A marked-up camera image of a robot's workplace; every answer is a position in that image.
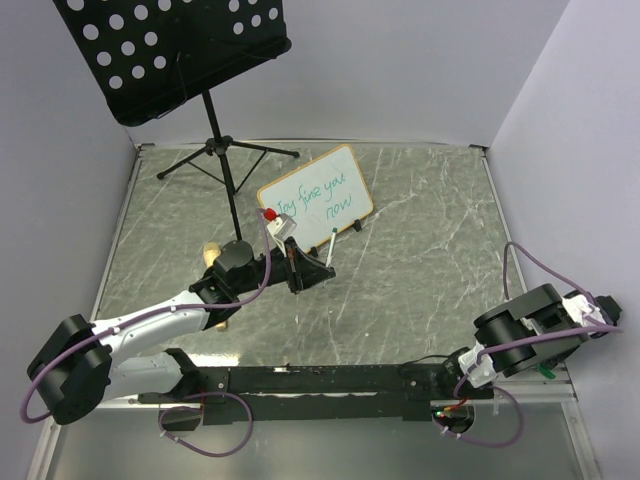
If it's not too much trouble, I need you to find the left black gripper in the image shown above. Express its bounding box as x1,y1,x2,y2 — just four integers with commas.
233,236,335,295

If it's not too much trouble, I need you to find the white green whiteboard marker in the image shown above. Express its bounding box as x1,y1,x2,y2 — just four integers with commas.
325,227,338,268

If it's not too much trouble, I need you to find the yellow framed whiteboard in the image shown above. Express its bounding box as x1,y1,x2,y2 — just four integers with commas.
257,144,374,252

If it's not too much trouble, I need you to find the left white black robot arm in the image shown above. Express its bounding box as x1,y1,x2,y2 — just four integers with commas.
27,238,336,425

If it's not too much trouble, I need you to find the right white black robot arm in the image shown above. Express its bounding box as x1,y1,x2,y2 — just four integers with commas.
436,284,623,398

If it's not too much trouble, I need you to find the wooden toy microphone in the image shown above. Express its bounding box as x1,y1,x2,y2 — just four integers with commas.
202,242,228,332

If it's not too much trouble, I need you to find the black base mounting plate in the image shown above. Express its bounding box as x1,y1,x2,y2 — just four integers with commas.
138,361,493,425

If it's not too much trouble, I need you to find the black perforated music stand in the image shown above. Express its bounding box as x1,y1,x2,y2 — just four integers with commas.
51,0,301,241

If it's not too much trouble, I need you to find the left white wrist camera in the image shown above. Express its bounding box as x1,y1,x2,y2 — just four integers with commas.
263,208,297,246

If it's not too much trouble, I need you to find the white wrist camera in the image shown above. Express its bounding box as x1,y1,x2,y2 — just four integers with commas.
562,294,609,327
263,208,297,246

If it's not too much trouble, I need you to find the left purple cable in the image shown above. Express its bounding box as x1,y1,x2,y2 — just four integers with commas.
19,207,275,456

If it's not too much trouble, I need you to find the aluminium extrusion rail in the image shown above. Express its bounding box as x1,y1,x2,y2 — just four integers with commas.
95,395,150,410

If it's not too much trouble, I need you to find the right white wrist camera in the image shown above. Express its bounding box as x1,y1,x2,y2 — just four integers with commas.
562,294,609,327

